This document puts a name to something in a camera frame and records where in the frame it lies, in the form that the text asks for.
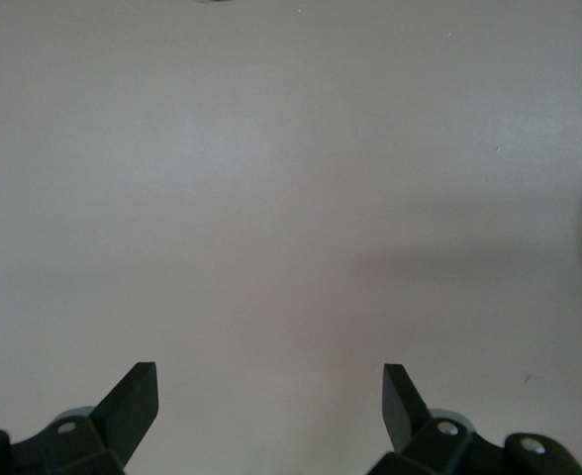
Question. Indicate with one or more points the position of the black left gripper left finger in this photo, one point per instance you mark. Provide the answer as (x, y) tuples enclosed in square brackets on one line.
[(127, 410)]

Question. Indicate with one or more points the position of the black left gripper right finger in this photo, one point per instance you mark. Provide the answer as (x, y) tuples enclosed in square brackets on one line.
[(400, 410)]

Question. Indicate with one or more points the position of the brown table cover sheet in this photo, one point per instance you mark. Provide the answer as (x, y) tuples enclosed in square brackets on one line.
[(222, 198)]

